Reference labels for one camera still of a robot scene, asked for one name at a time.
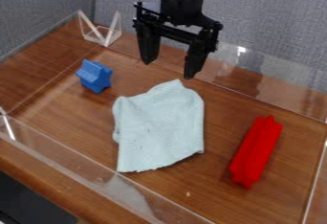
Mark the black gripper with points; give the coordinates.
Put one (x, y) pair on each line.
(196, 30)

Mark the blue star-shaped block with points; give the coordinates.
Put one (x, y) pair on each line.
(96, 75)

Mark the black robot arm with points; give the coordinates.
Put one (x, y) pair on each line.
(190, 7)

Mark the red star-profile block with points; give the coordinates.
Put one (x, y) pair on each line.
(254, 152)

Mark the clear acrylic corner bracket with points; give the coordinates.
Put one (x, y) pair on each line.
(101, 34)

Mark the light blue cloth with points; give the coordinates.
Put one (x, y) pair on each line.
(158, 127)

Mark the clear acrylic enclosure wall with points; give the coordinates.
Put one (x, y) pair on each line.
(57, 145)

